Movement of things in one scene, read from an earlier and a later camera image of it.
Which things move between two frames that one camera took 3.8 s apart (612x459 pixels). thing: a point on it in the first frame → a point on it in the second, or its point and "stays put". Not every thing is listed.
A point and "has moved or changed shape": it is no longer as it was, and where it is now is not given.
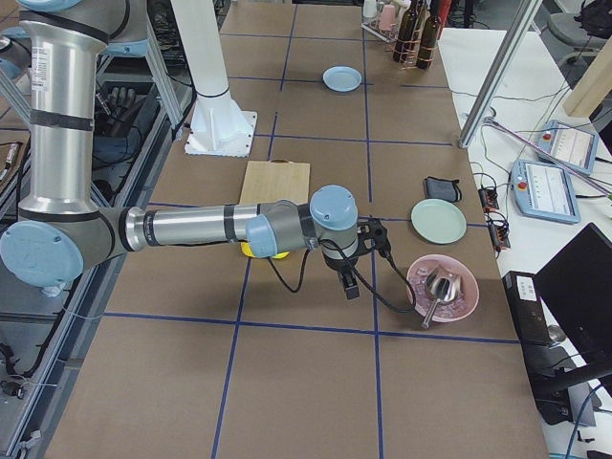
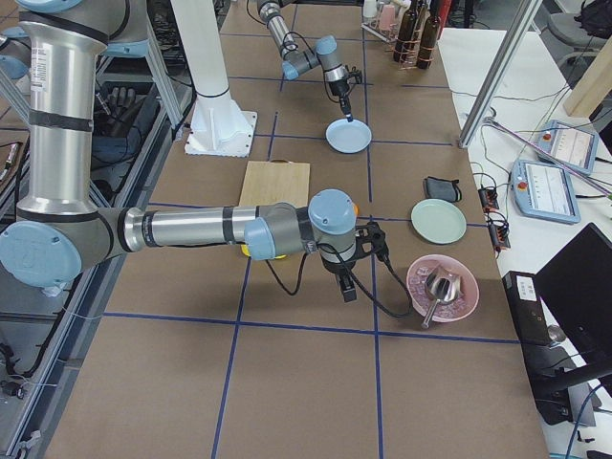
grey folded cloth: [443, 188] stays put
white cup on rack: [370, 8] stays put
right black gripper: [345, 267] stays put
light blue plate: [341, 78] has moved or changed shape
